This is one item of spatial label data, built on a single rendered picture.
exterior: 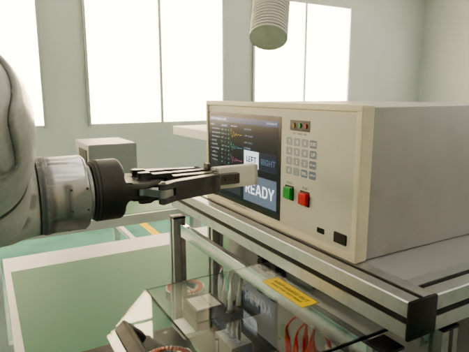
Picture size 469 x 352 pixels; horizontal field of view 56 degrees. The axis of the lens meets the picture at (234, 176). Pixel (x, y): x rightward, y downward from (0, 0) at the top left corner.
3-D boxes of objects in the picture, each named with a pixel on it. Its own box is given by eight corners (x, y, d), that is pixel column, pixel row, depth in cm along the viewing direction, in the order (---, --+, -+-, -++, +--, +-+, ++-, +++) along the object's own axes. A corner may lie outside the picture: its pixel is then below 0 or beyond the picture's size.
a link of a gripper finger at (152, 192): (121, 179, 54) (132, 187, 50) (161, 175, 57) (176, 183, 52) (122, 198, 55) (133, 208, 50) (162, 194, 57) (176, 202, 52)
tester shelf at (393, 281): (407, 342, 47) (410, 303, 47) (172, 205, 105) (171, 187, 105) (599, 265, 69) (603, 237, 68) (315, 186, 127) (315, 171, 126)
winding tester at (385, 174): (354, 265, 57) (363, 105, 53) (206, 197, 94) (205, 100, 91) (520, 222, 76) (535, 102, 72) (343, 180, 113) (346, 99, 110)
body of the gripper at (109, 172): (83, 213, 58) (151, 204, 62) (97, 230, 50) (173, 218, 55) (79, 156, 56) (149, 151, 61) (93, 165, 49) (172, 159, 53)
